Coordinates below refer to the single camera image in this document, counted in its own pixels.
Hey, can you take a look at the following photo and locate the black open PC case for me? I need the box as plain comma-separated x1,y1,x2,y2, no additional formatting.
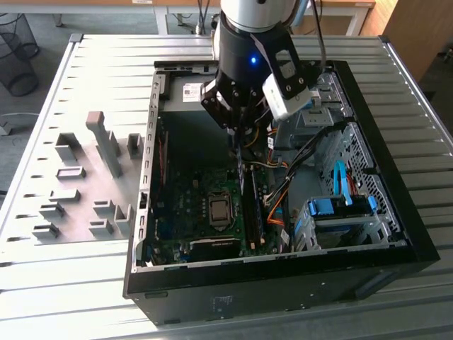
122,59,441,326

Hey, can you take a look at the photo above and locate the black mesh wastebasket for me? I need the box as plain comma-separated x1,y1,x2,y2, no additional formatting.
0,13,40,97

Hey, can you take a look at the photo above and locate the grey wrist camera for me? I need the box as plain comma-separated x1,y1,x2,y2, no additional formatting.
261,72,320,122

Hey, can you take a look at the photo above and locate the black cable bundle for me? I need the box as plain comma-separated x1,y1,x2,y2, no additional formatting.
285,122,347,181

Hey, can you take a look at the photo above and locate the green motherboard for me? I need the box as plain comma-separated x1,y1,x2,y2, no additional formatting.
151,164,282,266

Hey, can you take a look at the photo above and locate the wooden desk white frame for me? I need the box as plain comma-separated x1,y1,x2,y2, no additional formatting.
311,0,376,36

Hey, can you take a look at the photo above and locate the grey parts rack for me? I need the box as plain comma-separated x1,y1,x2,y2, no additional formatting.
30,110,146,246

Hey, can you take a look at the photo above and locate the blue RAM stick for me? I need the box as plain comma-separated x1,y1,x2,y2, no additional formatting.
236,140,249,195

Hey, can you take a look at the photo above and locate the black empty RAM slot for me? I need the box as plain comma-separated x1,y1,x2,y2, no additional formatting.
239,166,253,251

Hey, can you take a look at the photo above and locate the grey power supply unit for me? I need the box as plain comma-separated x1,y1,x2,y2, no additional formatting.
158,74,233,169

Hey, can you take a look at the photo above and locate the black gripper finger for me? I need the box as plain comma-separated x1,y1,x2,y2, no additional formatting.
200,79,246,145
243,88,273,143

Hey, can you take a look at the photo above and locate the metal CPU socket cover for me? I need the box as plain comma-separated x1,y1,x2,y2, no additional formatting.
207,191,235,228

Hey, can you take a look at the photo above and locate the metal drive cage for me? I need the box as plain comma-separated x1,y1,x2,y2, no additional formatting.
275,69,355,150

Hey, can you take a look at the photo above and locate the blue flat data wire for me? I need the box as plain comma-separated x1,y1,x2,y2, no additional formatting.
333,160,353,205

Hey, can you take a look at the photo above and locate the installed RAM stick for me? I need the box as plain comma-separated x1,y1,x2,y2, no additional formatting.
250,165,267,246

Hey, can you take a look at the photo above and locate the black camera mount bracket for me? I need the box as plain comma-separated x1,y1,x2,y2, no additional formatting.
270,49,308,101

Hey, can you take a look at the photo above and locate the silver CPU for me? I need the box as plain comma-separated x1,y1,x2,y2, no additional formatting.
211,200,231,219

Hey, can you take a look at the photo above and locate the hard disk in blue carrier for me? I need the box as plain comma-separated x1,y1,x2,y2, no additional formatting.
306,195,377,219

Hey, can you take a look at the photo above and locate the metal disk bay cage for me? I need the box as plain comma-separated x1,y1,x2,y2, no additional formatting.
292,196,392,251

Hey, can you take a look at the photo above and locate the brown wooden cabinet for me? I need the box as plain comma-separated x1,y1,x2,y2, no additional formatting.
384,0,453,84

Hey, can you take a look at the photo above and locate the black graphics card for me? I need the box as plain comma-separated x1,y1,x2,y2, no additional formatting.
186,236,242,262

